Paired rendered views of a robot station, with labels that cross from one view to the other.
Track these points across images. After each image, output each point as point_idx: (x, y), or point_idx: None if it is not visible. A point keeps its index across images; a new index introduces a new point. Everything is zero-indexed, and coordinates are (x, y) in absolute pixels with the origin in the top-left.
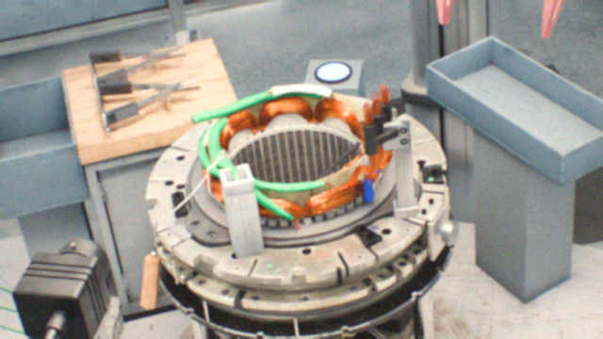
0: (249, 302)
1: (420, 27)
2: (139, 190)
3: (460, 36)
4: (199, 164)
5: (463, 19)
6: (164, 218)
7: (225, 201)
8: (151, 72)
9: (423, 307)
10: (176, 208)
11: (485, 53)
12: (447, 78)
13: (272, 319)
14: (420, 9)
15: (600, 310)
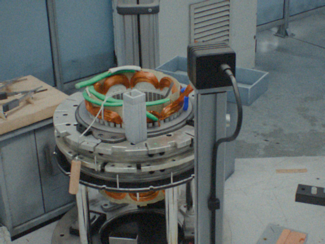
0: (145, 167)
1: (129, 63)
2: (20, 153)
3: (151, 64)
4: (81, 113)
5: (152, 54)
6: (79, 138)
7: (128, 111)
8: (7, 91)
9: (194, 182)
10: (87, 129)
11: (175, 63)
12: (169, 71)
13: (154, 179)
14: (129, 53)
15: (256, 180)
